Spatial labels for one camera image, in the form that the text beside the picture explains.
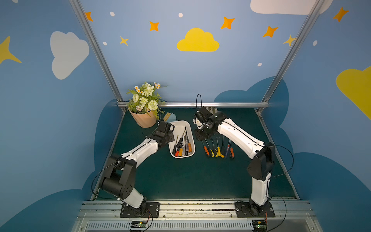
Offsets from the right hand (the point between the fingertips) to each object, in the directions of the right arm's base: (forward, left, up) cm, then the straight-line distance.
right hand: (199, 136), depth 85 cm
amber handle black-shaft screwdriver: (+1, +6, -12) cm, 14 cm away
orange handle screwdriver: (-1, -5, -15) cm, 16 cm away
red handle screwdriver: (-5, +14, -13) cm, 20 cm away
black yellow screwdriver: (+1, -17, -17) cm, 24 cm away
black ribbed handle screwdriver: (-2, +15, -12) cm, 20 cm away
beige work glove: (+39, -12, -17) cm, 45 cm away
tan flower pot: (+15, +39, -5) cm, 42 cm away
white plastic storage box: (+13, +14, -10) cm, 22 cm away
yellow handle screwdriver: (-1, -14, -15) cm, 21 cm away
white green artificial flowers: (+16, +34, +13) cm, 40 cm away
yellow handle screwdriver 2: (-3, +12, -13) cm, 18 cm away
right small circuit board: (-41, -33, -20) cm, 56 cm away
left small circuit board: (-44, +29, -17) cm, 56 cm away
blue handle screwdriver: (+1, -20, -15) cm, 25 cm away
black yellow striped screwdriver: (-1, -9, -15) cm, 18 cm away
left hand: (+4, +19, -5) cm, 20 cm away
